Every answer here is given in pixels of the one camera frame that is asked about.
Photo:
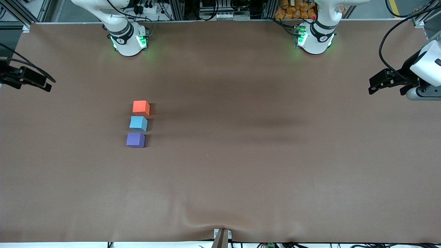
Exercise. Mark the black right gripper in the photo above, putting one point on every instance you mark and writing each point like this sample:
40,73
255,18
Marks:
7,76

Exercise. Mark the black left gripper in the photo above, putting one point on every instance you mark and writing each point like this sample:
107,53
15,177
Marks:
407,70

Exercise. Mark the light blue foam block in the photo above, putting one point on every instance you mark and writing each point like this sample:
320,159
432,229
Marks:
138,123

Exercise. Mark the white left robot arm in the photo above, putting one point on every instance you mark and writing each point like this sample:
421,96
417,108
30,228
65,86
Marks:
317,44

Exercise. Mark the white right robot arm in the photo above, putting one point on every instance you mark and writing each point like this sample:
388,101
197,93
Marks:
127,46

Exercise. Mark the orange foam block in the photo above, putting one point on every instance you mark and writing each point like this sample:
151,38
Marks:
141,108

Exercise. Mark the purple foam block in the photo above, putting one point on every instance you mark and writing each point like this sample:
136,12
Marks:
135,140

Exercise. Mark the white power strip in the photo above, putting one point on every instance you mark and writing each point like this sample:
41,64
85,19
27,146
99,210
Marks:
148,8

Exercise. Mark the brown table cover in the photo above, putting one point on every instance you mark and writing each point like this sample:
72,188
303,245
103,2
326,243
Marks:
241,172

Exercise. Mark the white terminal strip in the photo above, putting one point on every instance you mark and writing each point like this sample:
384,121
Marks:
226,16

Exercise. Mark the green terminal connector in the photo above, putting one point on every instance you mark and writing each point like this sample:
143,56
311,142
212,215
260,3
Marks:
270,245

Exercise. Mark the aluminium corner bracket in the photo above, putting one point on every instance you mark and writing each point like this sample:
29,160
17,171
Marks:
26,27
418,22

